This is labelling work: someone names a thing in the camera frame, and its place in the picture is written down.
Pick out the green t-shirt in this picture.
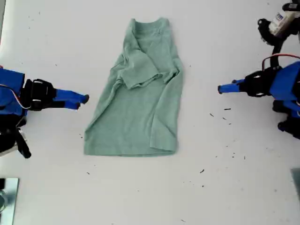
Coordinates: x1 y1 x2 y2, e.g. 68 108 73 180
83 17 185 157

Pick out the gripper red white wire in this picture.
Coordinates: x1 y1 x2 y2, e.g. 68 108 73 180
11 88 31 110
262 53 300 71

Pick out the black camera stalk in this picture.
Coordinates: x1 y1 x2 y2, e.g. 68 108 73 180
271 35 291 69
15 121 32 159

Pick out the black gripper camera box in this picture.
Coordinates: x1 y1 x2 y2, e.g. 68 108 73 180
257 10 300 45
0 130 21 157

